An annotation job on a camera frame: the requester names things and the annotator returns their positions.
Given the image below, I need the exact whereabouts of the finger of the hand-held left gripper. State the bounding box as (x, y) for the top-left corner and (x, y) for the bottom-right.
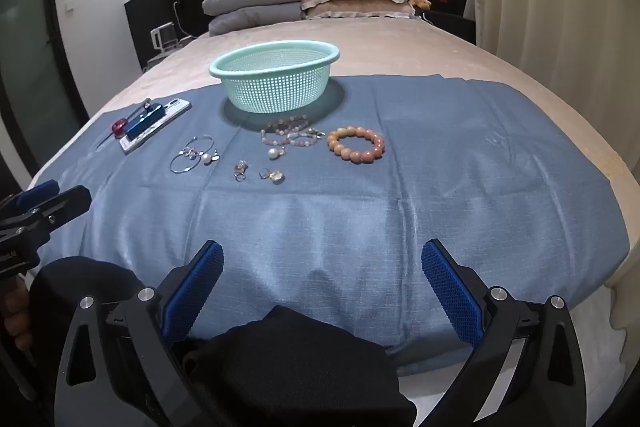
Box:
(0, 179), (60, 220)
(12, 186), (92, 253)

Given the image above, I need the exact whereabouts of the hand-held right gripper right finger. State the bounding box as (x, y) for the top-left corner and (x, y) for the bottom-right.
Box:
(415, 238), (587, 427)

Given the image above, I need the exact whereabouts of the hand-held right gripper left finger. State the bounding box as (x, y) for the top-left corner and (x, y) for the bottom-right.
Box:
(54, 239), (225, 427)

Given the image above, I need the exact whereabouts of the orange bead bracelet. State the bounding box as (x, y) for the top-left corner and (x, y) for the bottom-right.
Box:
(327, 126), (386, 164)

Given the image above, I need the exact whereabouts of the mint green plastic basket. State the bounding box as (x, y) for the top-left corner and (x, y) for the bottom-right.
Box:
(209, 40), (341, 114)

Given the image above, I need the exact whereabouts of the person's left hand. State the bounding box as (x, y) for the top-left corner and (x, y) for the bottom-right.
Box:
(0, 279), (33, 353)

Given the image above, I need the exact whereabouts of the silver hoop earring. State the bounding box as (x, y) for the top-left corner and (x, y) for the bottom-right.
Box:
(169, 154), (208, 174)
(183, 134), (215, 158)

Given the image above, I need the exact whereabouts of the blue clip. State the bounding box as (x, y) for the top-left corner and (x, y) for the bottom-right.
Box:
(126, 104), (165, 140)

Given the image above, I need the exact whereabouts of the blue cloth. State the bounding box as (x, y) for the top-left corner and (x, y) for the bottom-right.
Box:
(27, 74), (630, 378)

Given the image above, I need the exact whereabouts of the black framed glass door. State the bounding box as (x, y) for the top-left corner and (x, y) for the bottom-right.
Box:
(0, 0), (91, 188)

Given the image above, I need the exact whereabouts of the white smartphone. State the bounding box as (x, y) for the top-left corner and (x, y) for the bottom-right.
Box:
(120, 98), (192, 155)

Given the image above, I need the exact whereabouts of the grey nightstand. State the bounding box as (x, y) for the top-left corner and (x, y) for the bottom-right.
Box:
(142, 34), (195, 72)

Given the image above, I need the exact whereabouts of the white kettle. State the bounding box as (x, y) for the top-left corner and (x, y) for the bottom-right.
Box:
(151, 23), (181, 52)

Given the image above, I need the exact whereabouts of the black headboard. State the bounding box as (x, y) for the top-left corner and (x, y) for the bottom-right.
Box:
(124, 0), (475, 72)

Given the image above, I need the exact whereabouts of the bed with beige blanket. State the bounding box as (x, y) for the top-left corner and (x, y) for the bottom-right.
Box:
(25, 14), (640, 427)

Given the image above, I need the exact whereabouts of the black nightstand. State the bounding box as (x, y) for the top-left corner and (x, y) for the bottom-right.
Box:
(425, 9), (481, 44)

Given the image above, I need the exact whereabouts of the pink bead bracelet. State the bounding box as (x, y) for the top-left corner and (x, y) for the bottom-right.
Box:
(260, 114), (313, 146)

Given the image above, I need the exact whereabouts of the white charging cable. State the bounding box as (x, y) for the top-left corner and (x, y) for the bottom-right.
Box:
(173, 1), (190, 38)

